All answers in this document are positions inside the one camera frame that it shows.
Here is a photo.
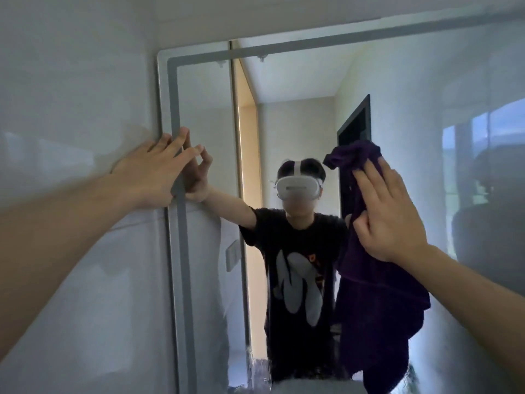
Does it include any person's left forearm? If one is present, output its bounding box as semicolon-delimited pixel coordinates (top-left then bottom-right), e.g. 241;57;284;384
0;172;144;360

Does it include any rectangular wall mirror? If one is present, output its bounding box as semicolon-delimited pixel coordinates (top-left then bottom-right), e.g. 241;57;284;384
157;10;525;394

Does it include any purple microfibre cloth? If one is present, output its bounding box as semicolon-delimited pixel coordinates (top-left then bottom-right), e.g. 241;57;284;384
323;139;432;394

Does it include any person's left hand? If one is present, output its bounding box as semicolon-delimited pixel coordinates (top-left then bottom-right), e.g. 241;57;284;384
109;126;205;211

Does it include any person's right hand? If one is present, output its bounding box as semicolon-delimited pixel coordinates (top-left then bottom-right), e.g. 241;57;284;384
352;155;430;264

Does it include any person's right forearm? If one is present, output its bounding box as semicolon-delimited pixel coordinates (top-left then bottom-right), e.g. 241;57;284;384
401;245;525;382

